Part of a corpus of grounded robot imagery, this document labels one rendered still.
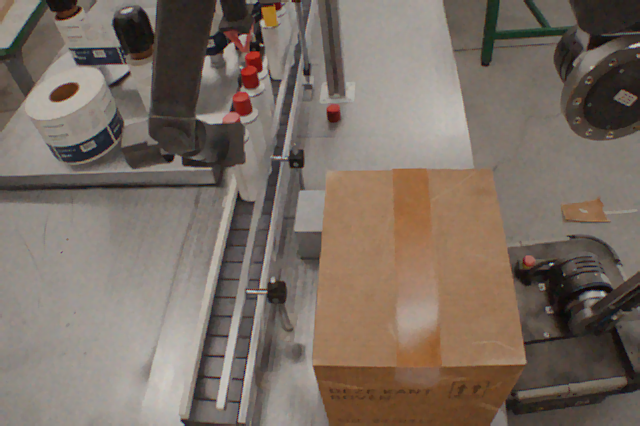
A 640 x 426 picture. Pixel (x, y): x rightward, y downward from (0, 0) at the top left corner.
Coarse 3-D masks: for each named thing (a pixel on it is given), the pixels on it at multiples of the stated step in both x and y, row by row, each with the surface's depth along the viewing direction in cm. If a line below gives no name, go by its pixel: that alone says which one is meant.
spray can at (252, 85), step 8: (248, 72) 100; (256, 72) 100; (248, 80) 100; (256, 80) 101; (240, 88) 104; (248, 88) 102; (256, 88) 102; (264, 88) 103; (256, 96) 103; (264, 96) 104; (256, 104) 104; (264, 104) 105; (264, 112) 106; (264, 120) 108; (264, 128) 109; (264, 136) 111
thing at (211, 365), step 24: (288, 96) 127; (288, 120) 124; (240, 216) 103; (264, 216) 103; (240, 240) 100; (264, 240) 99; (240, 264) 96; (216, 288) 93; (216, 312) 90; (216, 336) 87; (240, 336) 87; (216, 360) 84; (240, 360) 84; (216, 384) 81; (240, 384) 81; (192, 408) 79
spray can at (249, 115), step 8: (240, 96) 95; (248, 96) 95; (240, 104) 95; (248, 104) 95; (240, 112) 96; (248, 112) 96; (256, 112) 98; (248, 120) 97; (256, 120) 98; (248, 128) 98; (256, 128) 99; (256, 136) 100; (256, 144) 102; (264, 144) 104; (256, 152) 103; (264, 152) 105; (264, 160) 106
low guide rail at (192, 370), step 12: (264, 60) 132; (228, 204) 101; (228, 216) 99; (228, 228) 99; (216, 252) 94; (216, 264) 92; (216, 276) 92; (204, 300) 88; (204, 312) 86; (204, 324) 85; (204, 336) 85; (192, 348) 82; (192, 360) 81; (192, 372) 79; (192, 384) 79; (180, 408) 75
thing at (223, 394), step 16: (288, 64) 122; (288, 80) 119; (272, 128) 107; (272, 144) 104; (256, 208) 93; (256, 224) 91; (240, 288) 83; (240, 304) 81; (240, 320) 80; (224, 368) 74; (224, 384) 73; (224, 400) 71
